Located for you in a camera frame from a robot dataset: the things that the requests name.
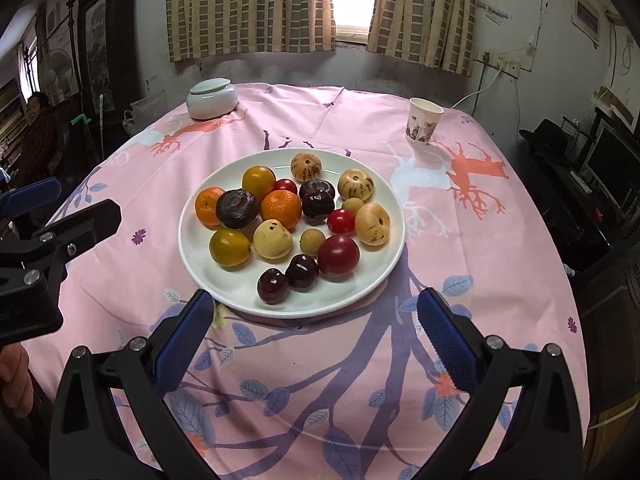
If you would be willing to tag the white lidded ceramic jar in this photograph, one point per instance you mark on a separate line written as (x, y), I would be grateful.
(210, 102)

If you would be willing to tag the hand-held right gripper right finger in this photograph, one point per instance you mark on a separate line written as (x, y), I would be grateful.
(445, 340)

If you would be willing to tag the dark framed picture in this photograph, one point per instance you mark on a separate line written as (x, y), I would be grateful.
(97, 45)

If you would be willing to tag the yellow green tomato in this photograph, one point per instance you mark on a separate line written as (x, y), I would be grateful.
(230, 247)

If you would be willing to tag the yellow orange tomato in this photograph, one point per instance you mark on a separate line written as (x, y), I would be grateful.
(258, 182)

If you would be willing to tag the narrow beige checked curtain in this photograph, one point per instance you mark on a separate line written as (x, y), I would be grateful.
(425, 10)

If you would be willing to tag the large orange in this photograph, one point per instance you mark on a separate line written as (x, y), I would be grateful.
(282, 212)

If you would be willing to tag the cream striped pepino melon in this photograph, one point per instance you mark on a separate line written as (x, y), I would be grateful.
(355, 185)

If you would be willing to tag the white wall socket strip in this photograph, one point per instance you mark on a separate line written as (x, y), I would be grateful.
(500, 62)

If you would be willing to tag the white standing fan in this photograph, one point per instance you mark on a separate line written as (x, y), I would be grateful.
(57, 67)

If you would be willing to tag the large red plum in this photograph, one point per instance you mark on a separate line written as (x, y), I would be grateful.
(338, 256)

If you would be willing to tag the wide beige checked curtain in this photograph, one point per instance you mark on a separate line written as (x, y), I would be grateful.
(250, 5)

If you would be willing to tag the white stick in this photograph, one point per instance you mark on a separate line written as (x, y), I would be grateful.
(102, 127)

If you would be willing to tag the black computer monitor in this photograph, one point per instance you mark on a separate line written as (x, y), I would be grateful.
(612, 160)

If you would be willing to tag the dark purple mangosteen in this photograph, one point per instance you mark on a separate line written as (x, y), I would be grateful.
(237, 208)
(317, 187)

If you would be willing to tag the white wall box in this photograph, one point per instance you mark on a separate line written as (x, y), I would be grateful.
(586, 15)

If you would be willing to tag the green plastic hook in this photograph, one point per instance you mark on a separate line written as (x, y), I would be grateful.
(82, 120)

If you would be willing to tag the plain tan pepino melon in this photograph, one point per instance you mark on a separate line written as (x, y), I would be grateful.
(370, 232)

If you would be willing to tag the printed paper cup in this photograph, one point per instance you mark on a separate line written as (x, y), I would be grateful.
(422, 122)

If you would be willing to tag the person's left hand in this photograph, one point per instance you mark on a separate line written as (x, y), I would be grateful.
(15, 380)

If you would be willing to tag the clear plastic bag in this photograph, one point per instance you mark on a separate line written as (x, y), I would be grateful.
(145, 112)

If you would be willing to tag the pale yellow apricot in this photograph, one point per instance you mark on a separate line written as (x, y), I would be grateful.
(272, 240)

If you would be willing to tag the pink printed tablecloth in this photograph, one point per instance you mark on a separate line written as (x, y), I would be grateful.
(475, 260)

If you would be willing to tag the dark red cherry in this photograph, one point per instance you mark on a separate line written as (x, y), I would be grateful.
(318, 208)
(273, 286)
(302, 272)

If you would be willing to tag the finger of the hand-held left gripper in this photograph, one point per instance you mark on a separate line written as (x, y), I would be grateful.
(32, 194)
(85, 222)

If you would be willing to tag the white oval plate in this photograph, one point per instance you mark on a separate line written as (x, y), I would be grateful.
(370, 275)

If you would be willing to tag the black computer desk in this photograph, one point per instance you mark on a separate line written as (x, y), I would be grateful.
(565, 200)

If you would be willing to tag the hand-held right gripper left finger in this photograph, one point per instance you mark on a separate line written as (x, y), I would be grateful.
(182, 340)

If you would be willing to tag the black hat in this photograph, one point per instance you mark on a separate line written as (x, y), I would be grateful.
(547, 135)

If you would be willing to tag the tan striped pepino melon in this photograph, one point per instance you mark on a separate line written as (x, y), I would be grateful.
(305, 166)

